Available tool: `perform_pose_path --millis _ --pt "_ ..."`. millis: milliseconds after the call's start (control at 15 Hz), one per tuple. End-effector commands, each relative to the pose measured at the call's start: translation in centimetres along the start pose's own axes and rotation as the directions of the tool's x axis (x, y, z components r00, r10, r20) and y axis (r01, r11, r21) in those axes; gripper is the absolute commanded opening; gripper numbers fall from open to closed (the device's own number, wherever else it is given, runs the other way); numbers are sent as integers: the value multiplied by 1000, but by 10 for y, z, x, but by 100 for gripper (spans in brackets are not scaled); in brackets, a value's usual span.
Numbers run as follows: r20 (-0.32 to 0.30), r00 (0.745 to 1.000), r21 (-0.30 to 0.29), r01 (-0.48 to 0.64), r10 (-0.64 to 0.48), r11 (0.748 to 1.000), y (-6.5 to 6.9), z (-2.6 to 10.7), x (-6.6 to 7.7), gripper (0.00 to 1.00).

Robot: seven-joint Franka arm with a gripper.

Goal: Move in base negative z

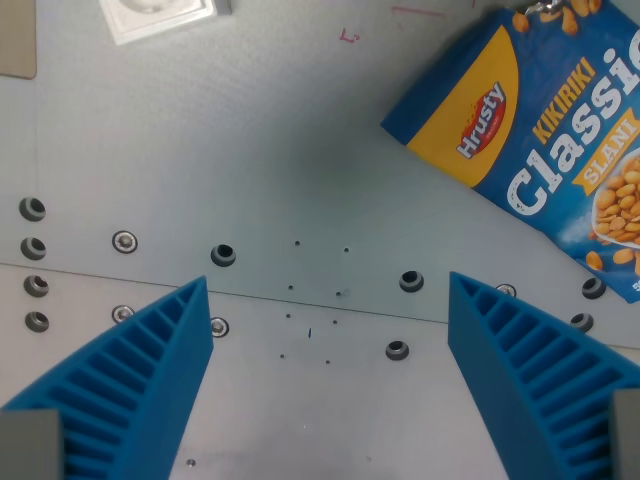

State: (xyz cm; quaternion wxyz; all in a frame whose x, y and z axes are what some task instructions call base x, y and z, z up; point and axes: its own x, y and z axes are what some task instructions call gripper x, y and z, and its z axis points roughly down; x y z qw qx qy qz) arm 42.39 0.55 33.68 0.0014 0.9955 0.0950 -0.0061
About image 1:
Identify silver metal chain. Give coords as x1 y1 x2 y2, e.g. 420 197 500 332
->
522 0 564 17

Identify beige flat panel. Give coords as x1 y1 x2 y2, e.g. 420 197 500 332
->
0 0 39 80

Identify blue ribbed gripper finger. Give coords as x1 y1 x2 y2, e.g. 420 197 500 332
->
0 275 216 480
447 270 640 480

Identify blue Hrusty peanut snack bag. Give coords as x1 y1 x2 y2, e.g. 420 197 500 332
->
380 0 640 305

